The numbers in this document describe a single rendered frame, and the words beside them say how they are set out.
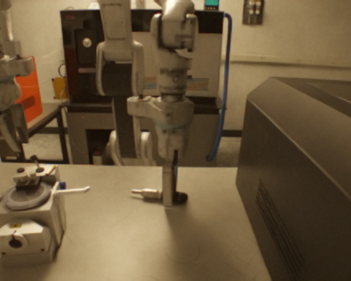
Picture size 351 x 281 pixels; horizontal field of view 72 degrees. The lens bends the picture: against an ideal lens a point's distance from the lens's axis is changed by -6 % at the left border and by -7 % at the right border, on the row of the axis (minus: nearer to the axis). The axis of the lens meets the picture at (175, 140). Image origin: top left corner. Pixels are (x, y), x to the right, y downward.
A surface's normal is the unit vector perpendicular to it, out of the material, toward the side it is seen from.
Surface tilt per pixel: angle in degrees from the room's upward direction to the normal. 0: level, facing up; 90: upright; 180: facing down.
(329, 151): 58
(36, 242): 90
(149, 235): 0
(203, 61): 90
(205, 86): 90
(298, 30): 90
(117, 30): 107
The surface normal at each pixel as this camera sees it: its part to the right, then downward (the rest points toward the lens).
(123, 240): 0.02, -0.92
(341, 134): -0.83, -0.50
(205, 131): 0.00, 0.39
